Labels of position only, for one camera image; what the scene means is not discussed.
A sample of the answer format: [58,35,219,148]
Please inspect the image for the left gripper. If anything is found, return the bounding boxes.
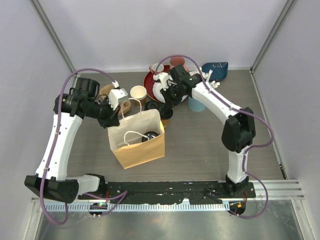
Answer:
[85,96,121,129]

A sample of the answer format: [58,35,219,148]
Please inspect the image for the black lid cup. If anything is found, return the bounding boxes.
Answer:
[158,105,173,120]
[141,131,159,143]

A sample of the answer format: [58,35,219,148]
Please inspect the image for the stack of black lids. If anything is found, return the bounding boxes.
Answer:
[144,100,161,111]

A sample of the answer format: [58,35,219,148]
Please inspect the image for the stack of paper cups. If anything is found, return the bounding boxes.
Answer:
[130,85,147,106]

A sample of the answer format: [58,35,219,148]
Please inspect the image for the brown paper bag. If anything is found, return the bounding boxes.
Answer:
[107,105,165,169]

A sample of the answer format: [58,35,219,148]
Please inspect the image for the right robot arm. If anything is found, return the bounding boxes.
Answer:
[153,65,256,198]

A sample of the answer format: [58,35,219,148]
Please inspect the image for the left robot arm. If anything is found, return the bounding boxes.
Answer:
[24,77,128,204]

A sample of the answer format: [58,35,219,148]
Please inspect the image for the white paper plate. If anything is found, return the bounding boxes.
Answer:
[152,82,166,103]

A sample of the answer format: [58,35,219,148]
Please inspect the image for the cardboard cup carrier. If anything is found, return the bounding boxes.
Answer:
[98,84,132,116]

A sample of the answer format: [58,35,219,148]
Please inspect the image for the blue straw cup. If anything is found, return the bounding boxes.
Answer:
[188,97,206,112]

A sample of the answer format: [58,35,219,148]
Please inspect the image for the red round tray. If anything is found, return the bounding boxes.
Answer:
[143,71,160,102]

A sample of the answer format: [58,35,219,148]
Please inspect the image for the small pink mug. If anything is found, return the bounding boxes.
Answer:
[149,63,165,75]

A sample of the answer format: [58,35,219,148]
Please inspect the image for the tall pink mug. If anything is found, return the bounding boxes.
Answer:
[169,56,190,72]

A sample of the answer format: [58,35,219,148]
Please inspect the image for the white wrapped straws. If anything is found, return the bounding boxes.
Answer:
[189,67,220,89]

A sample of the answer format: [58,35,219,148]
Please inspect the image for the dark blue pouch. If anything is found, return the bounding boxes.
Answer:
[201,62,229,82]

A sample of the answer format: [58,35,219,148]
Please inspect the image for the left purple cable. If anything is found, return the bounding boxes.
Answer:
[39,68,128,226]

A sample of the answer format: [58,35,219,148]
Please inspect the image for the purple cable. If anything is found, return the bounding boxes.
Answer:
[39,68,128,226]
[154,54,275,220]

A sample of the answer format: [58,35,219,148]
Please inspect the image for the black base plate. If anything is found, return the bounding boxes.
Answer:
[93,181,256,205]

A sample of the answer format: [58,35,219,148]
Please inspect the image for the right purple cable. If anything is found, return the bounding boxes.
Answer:
[154,54,275,220]

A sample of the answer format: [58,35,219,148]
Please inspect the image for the aluminium rail frame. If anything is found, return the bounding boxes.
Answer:
[39,180,305,213]

